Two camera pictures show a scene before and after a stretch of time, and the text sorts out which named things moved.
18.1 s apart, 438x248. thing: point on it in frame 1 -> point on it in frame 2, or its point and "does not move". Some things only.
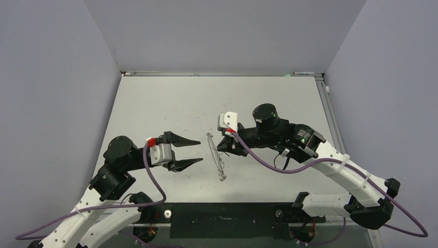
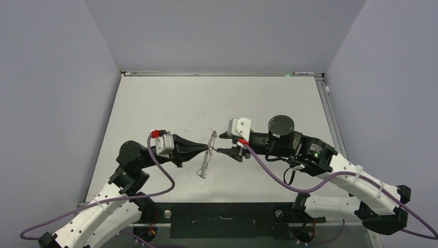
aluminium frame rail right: [328, 105] does not move
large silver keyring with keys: [216, 157] -> [202, 172]
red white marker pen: [296, 73] does not move
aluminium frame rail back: [205, 73] does not move
